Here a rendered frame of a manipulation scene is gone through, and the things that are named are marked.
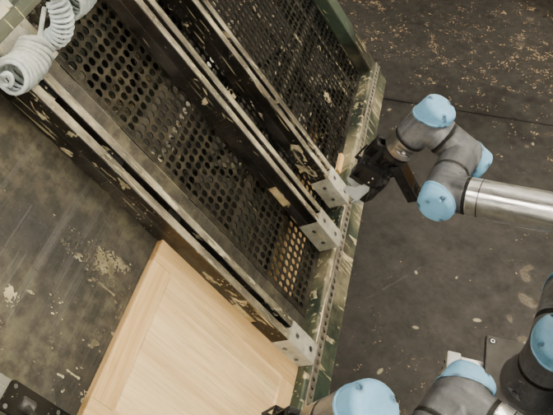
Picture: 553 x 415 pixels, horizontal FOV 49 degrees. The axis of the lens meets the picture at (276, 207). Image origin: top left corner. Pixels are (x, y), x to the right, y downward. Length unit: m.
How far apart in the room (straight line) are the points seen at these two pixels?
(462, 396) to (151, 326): 0.68
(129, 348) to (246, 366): 0.37
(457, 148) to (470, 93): 2.88
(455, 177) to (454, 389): 0.46
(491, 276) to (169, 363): 2.08
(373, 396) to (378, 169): 0.70
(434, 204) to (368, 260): 1.88
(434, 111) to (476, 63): 3.19
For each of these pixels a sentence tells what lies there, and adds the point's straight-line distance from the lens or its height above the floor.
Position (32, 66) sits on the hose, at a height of 1.86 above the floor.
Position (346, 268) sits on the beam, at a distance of 1.97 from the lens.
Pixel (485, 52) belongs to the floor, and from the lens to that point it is 4.58.
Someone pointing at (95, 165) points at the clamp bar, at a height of 1.56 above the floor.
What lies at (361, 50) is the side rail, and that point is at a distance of 2.62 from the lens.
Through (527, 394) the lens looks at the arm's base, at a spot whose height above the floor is 1.09.
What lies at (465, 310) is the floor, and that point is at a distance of 2.98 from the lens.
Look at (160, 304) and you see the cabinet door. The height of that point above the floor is 1.30.
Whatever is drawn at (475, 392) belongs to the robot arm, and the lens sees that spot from 0.92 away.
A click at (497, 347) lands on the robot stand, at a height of 1.04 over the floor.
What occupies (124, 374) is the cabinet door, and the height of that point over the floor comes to 1.32.
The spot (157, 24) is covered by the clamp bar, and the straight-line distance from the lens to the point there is 1.54.
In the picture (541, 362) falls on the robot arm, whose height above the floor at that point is 1.22.
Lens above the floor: 2.41
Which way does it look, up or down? 48 degrees down
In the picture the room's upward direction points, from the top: 1 degrees counter-clockwise
